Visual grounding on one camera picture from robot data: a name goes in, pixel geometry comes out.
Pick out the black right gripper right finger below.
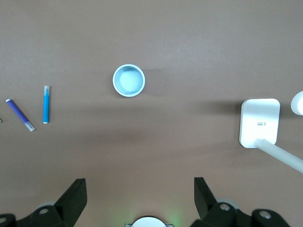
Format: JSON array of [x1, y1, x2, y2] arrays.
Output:
[[193, 176, 293, 227]]

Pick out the purple marker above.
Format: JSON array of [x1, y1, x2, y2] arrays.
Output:
[[6, 99, 36, 132]]

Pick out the white lamp stand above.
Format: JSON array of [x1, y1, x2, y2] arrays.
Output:
[[239, 91, 303, 175]]

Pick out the light blue plastic cup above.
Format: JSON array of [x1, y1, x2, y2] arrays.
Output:
[[112, 63, 146, 97]]

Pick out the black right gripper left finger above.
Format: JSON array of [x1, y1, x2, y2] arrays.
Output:
[[0, 178, 88, 227]]

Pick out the blue marker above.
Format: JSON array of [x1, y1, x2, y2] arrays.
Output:
[[43, 85, 51, 124]]

